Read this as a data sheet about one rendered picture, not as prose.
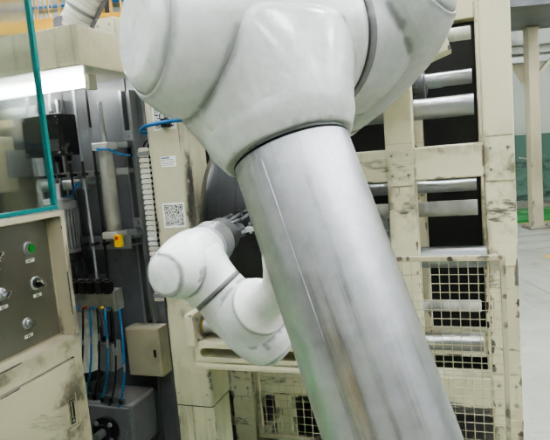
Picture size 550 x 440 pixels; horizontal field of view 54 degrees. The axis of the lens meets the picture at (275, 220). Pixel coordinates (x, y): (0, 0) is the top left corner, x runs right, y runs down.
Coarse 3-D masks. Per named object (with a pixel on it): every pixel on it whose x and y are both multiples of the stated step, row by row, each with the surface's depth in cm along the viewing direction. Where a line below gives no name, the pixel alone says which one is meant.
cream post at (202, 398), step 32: (160, 160) 162; (192, 160) 161; (160, 192) 163; (192, 192) 160; (160, 224) 165; (192, 224) 161; (192, 352) 167; (192, 384) 169; (224, 384) 176; (192, 416) 170; (224, 416) 175
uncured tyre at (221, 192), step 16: (208, 176) 141; (224, 176) 138; (208, 192) 139; (224, 192) 136; (240, 192) 135; (208, 208) 138; (224, 208) 135; (240, 208) 134; (240, 240) 134; (256, 240) 133; (240, 256) 135; (256, 256) 134; (240, 272) 137; (256, 272) 136
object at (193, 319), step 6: (192, 312) 155; (198, 312) 156; (186, 318) 153; (192, 318) 152; (198, 318) 156; (186, 324) 153; (192, 324) 152; (198, 324) 155; (186, 330) 153; (192, 330) 153; (198, 330) 155; (186, 336) 154; (192, 336) 153; (198, 336) 155; (204, 336) 159; (192, 342) 153
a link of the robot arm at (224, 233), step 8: (200, 224) 106; (208, 224) 105; (216, 224) 106; (224, 224) 108; (216, 232) 103; (224, 232) 106; (224, 240) 104; (232, 240) 107; (224, 248) 104; (232, 248) 108
